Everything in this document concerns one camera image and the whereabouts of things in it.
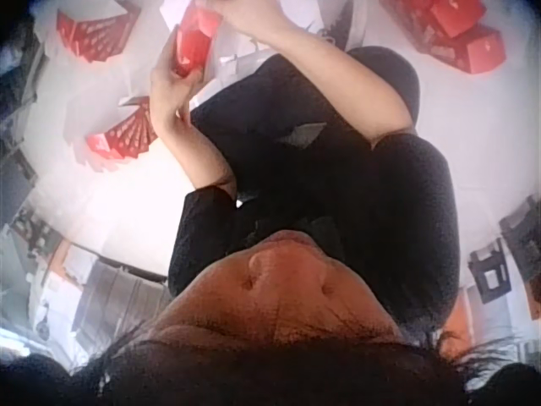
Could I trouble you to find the person's left hand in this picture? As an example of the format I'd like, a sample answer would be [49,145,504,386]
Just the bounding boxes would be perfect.
[149,29,205,124]

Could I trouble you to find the person's right hand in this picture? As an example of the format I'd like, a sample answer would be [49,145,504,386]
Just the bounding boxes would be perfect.
[210,0,293,42]

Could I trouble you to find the red paper box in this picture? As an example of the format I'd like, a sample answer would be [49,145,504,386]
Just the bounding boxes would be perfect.
[171,0,224,80]

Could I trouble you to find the white paper sheets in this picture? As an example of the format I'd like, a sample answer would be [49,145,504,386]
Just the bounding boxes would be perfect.
[213,36,274,84]

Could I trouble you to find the person's legs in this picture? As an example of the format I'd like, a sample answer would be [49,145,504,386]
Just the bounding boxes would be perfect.
[188,45,422,170]

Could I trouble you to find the black and white printed sheet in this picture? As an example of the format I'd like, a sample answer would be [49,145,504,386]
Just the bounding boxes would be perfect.
[312,0,365,50]

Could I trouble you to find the stack of flat red cartons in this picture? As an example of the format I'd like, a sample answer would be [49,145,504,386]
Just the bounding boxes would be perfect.
[56,0,141,65]
[84,96,158,162]

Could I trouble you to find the grey paper piece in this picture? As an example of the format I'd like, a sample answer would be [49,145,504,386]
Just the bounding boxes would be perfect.
[285,122,329,150]

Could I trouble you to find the heap of folded red boxes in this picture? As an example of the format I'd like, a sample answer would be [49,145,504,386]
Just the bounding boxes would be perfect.
[379,0,508,76]

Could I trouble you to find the cluttered storage shelf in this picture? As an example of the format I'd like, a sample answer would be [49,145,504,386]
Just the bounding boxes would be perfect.
[0,202,170,343]

